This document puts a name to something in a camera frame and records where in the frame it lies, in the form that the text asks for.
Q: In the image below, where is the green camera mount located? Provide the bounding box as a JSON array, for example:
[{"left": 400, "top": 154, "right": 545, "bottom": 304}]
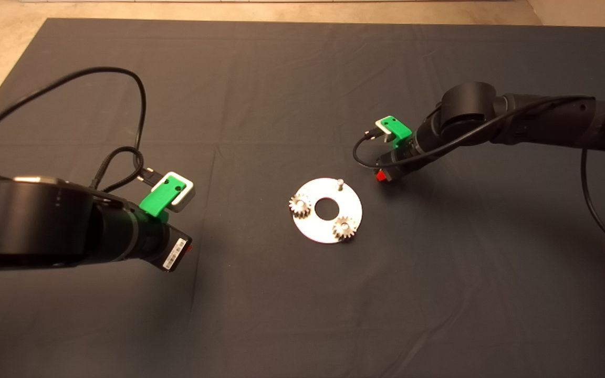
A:
[
  {"left": 379, "top": 115, "right": 413, "bottom": 150},
  {"left": 139, "top": 176, "right": 186, "bottom": 217}
]

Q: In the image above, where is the steel planetary gear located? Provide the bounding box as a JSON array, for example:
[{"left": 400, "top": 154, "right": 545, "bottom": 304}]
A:
[
  {"left": 288, "top": 193, "right": 312, "bottom": 219},
  {"left": 331, "top": 215, "right": 358, "bottom": 243}
]

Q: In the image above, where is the green right camera mount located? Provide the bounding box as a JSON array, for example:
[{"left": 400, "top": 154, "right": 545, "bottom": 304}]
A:
[{"left": 379, "top": 115, "right": 413, "bottom": 150}]

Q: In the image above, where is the short braided black cable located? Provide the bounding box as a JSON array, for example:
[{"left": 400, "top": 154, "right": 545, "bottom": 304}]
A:
[{"left": 90, "top": 146, "right": 160, "bottom": 193}]

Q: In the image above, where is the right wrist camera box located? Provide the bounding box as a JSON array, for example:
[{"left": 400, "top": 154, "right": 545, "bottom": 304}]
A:
[{"left": 375, "top": 118, "right": 395, "bottom": 143}]

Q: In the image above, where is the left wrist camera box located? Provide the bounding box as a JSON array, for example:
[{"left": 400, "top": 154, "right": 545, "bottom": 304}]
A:
[{"left": 150, "top": 171, "right": 196, "bottom": 213}]

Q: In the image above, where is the black left camera cable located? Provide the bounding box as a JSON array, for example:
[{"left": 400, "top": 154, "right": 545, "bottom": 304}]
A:
[{"left": 0, "top": 66, "right": 147, "bottom": 176}]

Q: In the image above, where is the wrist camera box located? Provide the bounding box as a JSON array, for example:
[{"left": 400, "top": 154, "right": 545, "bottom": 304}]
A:
[
  {"left": 375, "top": 118, "right": 395, "bottom": 143},
  {"left": 150, "top": 171, "right": 196, "bottom": 213}
]

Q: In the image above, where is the green left camera mount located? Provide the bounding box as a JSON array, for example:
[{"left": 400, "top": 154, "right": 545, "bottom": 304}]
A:
[{"left": 139, "top": 176, "right": 186, "bottom": 217}]

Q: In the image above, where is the dark grey table cloth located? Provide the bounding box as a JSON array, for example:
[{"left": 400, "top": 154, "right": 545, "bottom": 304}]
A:
[{"left": 0, "top": 19, "right": 605, "bottom": 378}]

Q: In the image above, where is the round metal carrier plate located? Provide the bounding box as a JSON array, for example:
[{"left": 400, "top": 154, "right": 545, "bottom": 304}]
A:
[{"left": 290, "top": 177, "right": 363, "bottom": 244}]

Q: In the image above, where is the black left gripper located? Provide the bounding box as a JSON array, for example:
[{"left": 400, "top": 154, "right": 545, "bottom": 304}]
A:
[{"left": 130, "top": 209, "right": 194, "bottom": 272}]

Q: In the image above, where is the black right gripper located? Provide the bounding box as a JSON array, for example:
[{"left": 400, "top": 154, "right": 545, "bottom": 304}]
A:
[{"left": 376, "top": 138, "right": 434, "bottom": 183}]

